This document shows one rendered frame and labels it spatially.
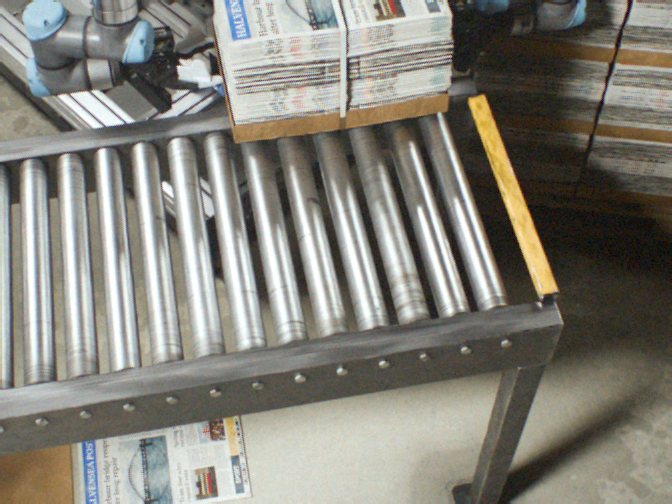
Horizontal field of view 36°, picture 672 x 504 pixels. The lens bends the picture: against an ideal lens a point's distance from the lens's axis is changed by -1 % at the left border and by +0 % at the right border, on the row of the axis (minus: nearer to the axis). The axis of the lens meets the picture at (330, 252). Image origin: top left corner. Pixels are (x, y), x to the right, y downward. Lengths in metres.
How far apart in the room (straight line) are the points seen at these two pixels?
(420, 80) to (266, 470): 1.00
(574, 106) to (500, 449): 0.82
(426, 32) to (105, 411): 0.79
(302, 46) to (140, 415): 0.63
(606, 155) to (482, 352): 1.00
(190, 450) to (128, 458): 0.14
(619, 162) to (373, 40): 1.00
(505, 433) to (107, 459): 0.94
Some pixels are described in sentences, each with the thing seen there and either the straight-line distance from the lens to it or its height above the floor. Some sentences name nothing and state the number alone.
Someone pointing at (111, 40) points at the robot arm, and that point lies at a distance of 1.83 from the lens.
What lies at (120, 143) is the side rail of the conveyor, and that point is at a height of 0.80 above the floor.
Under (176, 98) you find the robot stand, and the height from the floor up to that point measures 0.23.
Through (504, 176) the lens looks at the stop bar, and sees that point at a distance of 1.77.
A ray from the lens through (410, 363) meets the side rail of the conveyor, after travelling 1.61.
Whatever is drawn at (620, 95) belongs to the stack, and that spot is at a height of 0.52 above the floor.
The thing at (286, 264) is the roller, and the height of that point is 0.80.
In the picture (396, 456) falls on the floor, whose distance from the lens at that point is 2.38.
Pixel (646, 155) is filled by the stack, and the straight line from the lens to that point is 2.53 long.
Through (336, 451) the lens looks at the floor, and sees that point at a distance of 2.38.
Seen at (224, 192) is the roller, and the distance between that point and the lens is 1.76.
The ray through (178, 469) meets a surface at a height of 0.01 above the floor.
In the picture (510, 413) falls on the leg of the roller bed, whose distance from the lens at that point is 1.88.
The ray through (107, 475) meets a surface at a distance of 2.40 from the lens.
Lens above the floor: 2.17
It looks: 55 degrees down
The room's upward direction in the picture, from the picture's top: straight up
